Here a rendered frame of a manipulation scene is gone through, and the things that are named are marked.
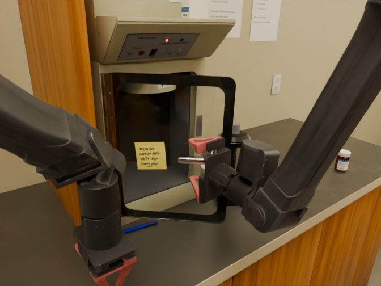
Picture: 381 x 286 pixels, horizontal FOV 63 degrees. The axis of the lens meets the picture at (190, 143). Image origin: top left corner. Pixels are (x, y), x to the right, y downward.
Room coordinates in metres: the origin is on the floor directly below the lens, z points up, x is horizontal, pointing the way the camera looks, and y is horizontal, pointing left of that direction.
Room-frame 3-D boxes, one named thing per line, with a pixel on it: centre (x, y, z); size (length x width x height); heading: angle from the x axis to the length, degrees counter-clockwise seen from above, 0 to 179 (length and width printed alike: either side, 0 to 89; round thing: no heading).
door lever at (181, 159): (0.68, -0.02, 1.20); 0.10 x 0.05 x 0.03; 86
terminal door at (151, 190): (0.72, 0.05, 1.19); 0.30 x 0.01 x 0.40; 86
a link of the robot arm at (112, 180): (0.39, 0.13, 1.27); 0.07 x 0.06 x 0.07; 5
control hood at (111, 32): (0.78, 0.06, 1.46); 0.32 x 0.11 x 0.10; 127
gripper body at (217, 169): (0.56, -0.07, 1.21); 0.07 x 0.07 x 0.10; 36
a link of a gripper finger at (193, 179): (0.62, -0.03, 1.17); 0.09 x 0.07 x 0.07; 36
